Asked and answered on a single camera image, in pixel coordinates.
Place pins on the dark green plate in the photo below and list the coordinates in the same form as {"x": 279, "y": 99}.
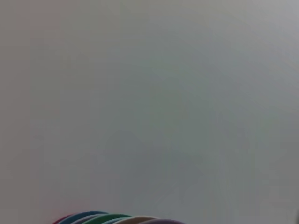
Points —
{"x": 109, "y": 216}

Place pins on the teal blue plate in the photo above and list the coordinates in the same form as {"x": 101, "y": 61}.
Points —
{"x": 88, "y": 213}

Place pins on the light blue plate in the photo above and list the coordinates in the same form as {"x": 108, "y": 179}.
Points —
{"x": 114, "y": 220}

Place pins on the maroon plate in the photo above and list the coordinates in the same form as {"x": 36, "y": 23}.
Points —
{"x": 58, "y": 221}

